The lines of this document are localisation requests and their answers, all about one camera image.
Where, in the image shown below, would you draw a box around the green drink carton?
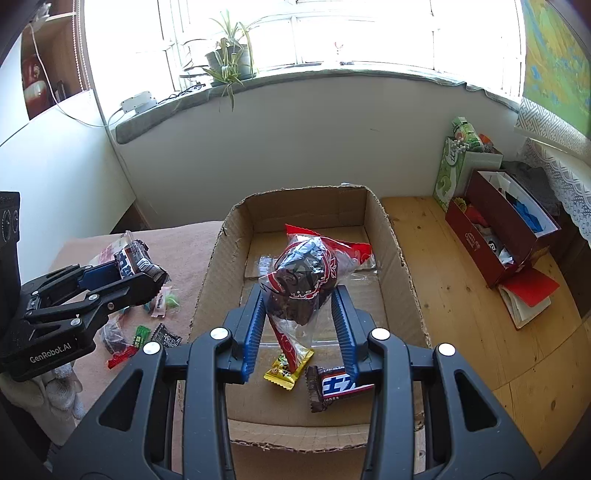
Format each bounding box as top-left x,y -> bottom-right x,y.
450,116 -> 484,153

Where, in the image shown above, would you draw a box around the brown cardboard box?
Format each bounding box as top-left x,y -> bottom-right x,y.
187,184 -> 432,450

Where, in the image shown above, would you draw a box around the potted spider plant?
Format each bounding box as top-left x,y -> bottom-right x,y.
182,9 -> 259,112

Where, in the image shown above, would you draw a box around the pink and white candy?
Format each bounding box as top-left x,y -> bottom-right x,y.
150,284 -> 171,319

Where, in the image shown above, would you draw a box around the white cabinet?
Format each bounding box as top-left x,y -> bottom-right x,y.
0,88 -> 138,237

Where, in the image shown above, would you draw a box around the white cable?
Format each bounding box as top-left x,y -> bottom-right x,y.
28,18 -> 124,129

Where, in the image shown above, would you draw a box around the red snack packet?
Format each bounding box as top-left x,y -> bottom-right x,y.
107,345 -> 139,370

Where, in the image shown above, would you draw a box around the grey stone windowsill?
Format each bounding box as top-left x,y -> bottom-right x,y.
115,68 -> 522,145

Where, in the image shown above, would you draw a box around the white fluffy cloth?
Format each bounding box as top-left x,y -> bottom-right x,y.
0,362 -> 86,421

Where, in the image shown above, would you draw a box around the white lace cloth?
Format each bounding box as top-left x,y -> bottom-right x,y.
522,137 -> 591,245

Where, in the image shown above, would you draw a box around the red notebook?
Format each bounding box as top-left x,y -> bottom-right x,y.
498,267 -> 561,329

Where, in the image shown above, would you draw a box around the dark grey cloth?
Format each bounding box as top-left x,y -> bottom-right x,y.
501,161 -> 561,217

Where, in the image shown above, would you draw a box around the yellow candy packet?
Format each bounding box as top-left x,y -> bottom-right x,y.
263,350 -> 315,391

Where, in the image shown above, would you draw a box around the black cables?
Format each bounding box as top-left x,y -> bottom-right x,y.
156,83 -> 206,106

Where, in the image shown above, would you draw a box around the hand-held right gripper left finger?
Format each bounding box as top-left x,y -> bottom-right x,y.
48,285 -> 269,480

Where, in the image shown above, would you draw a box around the red container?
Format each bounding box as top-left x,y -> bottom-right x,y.
22,53 -> 49,118

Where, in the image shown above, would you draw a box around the colourful wall poster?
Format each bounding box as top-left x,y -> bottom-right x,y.
522,0 -> 591,134

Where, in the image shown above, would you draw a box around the clear plastic snack packet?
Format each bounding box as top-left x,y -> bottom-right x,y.
90,231 -> 134,267

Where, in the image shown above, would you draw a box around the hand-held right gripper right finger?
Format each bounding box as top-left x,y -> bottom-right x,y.
330,285 -> 541,480

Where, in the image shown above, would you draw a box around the dark clear snack packet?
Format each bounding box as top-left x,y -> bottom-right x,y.
99,318 -> 128,356

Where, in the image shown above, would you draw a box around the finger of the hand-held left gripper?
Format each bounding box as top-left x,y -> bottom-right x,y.
23,272 -> 162,334
19,259 -> 126,301

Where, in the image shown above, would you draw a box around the pink blanket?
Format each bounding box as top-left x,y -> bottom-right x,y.
44,220 -> 229,480

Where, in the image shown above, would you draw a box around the chocolate muffin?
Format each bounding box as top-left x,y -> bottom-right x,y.
259,224 -> 382,370

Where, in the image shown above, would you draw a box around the dark red cardboard box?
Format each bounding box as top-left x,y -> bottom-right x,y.
444,170 -> 564,289

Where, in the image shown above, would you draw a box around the green paper bag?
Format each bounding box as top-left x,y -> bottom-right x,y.
433,136 -> 504,213

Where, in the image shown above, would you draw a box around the black snack packet white print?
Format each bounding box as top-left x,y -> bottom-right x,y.
150,323 -> 184,348

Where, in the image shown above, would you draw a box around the white electronic box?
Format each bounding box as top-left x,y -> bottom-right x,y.
120,91 -> 158,114

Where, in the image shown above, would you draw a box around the chocolate bar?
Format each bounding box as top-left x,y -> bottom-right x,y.
113,240 -> 171,283
305,364 -> 375,414

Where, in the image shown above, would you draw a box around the wooden shelf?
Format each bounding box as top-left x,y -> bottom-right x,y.
21,0 -> 89,121

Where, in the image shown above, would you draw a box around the grey patterned cloth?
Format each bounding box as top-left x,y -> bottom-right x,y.
515,97 -> 591,157

